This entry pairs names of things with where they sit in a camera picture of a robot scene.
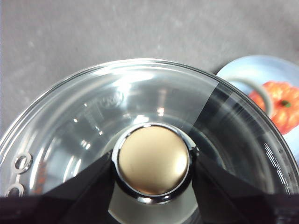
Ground glass lid with round knob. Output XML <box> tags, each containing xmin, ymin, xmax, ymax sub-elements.
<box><xmin>0</xmin><ymin>57</ymin><xmax>297</xmax><ymax>224</ymax></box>

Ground orange toy pumpkin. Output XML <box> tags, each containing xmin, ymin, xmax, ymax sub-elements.
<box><xmin>248</xmin><ymin>80</ymin><xmax>299</xmax><ymax>135</ymax></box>

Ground pale green electric steamer pot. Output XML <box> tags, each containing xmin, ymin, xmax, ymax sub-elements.
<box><xmin>228</xmin><ymin>76</ymin><xmax>274</xmax><ymax>117</ymax></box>

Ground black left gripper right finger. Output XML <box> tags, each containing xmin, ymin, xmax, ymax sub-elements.
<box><xmin>189</xmin><ymin>151</ymin><xmax>299</xmax><ymax>224</ymax></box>

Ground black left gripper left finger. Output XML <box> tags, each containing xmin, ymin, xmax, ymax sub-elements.
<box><xmin>0</xmin><ymin>151</ymin><xmax>118</xmax><ymax>224</ymax></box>

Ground blue round plate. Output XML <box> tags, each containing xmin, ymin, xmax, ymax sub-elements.
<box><xmin>216</xmin><ymin>55</ymin><xmax>299</xmax><ymax>164</ymax></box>

